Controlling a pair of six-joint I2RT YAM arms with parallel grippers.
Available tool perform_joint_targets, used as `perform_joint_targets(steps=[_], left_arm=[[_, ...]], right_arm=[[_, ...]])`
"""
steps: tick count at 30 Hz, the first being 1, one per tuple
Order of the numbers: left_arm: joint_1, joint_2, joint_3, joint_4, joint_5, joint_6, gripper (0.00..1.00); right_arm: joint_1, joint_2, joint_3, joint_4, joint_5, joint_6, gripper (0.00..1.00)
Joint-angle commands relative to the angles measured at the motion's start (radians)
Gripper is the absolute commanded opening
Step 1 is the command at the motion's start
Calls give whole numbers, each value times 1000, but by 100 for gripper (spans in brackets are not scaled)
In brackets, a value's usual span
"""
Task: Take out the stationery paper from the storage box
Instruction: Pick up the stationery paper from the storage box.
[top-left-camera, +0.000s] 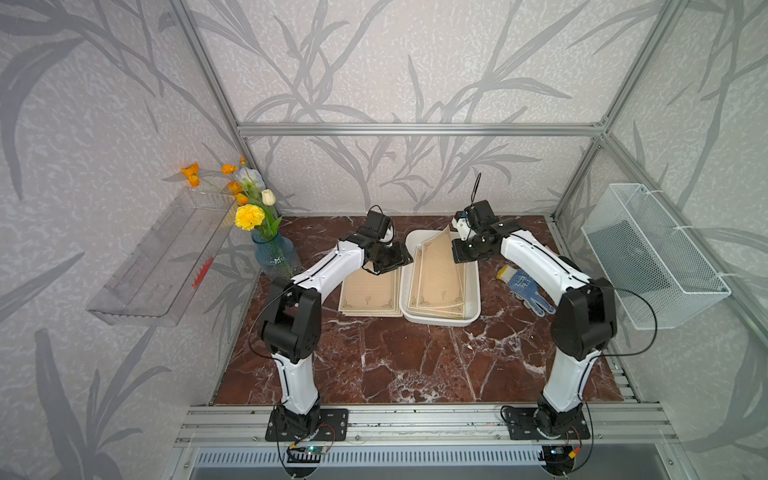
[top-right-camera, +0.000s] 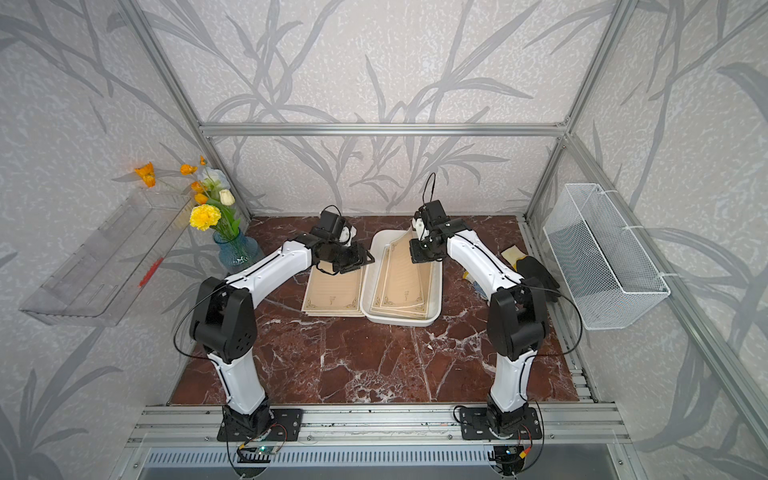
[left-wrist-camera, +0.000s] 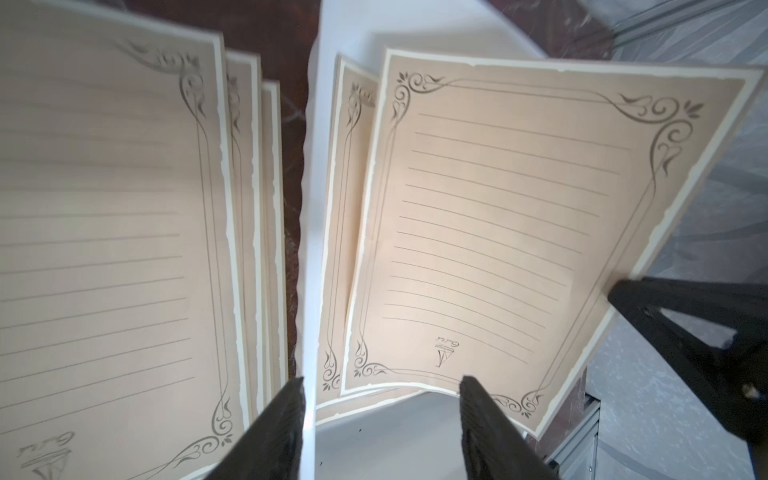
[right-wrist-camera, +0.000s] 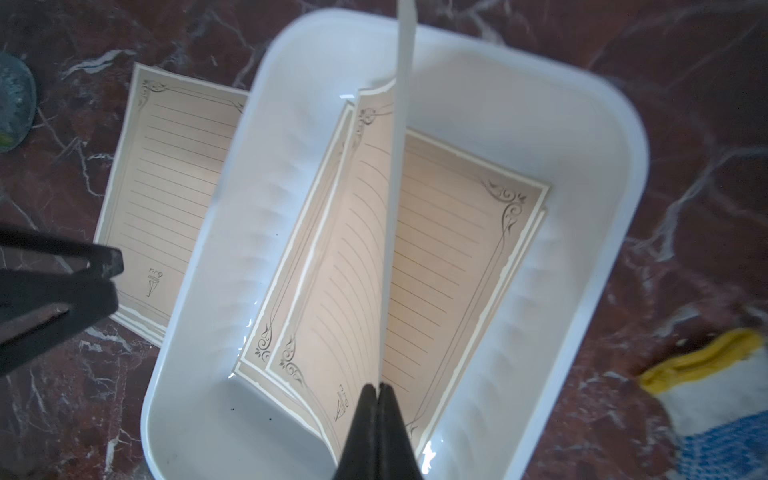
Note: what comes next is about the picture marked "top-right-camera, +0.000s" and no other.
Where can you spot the clear acrylic wall shelf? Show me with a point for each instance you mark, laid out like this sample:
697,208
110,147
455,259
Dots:
98,283

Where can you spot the aluminium front rail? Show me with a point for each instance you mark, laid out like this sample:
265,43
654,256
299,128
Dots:
386,424

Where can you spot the beige stationery paper stack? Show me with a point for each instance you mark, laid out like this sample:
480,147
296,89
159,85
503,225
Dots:
375,307

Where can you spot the white plastic storage box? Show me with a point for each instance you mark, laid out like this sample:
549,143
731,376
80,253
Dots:
380,241

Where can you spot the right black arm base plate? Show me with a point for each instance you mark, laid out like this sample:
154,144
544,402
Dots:
485,423

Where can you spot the beige stationery sheet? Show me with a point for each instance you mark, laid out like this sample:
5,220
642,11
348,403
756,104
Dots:
406,284
329,295

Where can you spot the aluminium cage frame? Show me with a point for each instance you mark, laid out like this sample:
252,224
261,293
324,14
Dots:
743,392

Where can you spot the white wire mesh basket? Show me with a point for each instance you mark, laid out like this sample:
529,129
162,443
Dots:
610,276

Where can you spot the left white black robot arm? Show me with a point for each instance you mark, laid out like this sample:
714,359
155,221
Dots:
223,320

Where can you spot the blue white dotted glove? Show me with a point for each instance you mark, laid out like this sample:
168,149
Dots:
476,286

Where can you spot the left green circuit board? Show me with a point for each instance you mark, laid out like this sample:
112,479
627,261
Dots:
257,454

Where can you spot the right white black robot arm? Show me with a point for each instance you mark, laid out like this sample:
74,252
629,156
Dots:
517,322

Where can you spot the blue glass vase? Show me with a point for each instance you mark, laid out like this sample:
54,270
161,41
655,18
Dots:
239,253

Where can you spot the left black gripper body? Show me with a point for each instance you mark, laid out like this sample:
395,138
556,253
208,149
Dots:
346,258

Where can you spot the yellow orange artificial flowers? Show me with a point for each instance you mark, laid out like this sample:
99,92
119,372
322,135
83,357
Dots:
215,201

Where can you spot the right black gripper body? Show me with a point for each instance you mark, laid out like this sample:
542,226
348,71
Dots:
420,251

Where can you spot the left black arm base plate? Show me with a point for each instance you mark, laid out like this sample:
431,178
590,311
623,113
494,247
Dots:
278,425

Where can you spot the right circuit board with wires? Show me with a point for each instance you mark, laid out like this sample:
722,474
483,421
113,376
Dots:
509,461

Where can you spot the black yellow work glove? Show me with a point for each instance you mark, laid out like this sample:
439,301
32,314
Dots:
528,266

